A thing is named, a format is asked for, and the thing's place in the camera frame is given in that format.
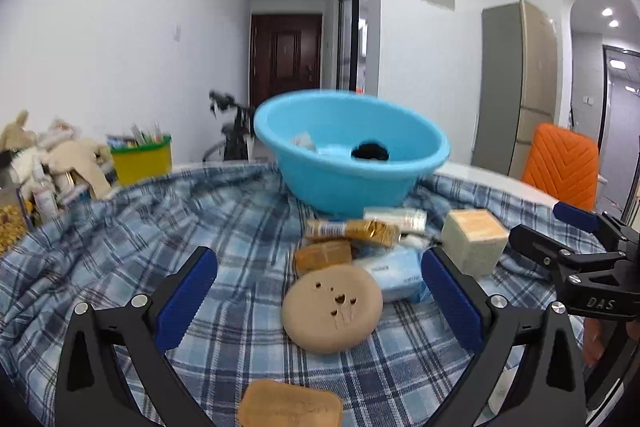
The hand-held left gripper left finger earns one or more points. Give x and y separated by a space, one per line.
185 302

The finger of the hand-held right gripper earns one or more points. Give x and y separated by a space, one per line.
575 216
530 239

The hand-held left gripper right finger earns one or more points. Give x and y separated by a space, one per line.
450 302

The cream square carton box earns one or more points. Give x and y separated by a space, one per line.
475 247

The light blue tissue pack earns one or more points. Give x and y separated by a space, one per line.
390 274

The gold brown packet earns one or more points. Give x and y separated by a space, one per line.
350 230

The small amber plastic box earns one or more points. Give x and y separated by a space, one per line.
322 257

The blue plastic basin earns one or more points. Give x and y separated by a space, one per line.
345 187

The black hair scrunchie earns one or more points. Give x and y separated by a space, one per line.
370 152

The person's right hand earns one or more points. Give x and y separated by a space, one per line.
594 342

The orange quilted chair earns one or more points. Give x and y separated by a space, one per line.
560 167

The blue plaid cloth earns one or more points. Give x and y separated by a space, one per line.
150 232

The cotton swab pack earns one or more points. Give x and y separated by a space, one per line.
395 218

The gold grey refrigerator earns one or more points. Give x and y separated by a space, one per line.
520 97

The round beige soap dish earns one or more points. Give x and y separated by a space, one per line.
320 322

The yellow bin with green rim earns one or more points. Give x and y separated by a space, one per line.
142 164

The tan rounded soap box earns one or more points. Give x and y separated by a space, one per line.
285 407

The black bicycle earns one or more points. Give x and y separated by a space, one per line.
235 142

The white spray bottle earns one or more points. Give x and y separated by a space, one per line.
46 199

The bundle of pens and packets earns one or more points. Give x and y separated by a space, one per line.
140 134

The beige plush toy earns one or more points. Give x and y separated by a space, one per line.
82 159

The cereal jar with black lid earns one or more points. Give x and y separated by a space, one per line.
10 227

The dark brown entrance door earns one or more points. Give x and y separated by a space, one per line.
285 57

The black framed glass door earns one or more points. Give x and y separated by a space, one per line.
350 37

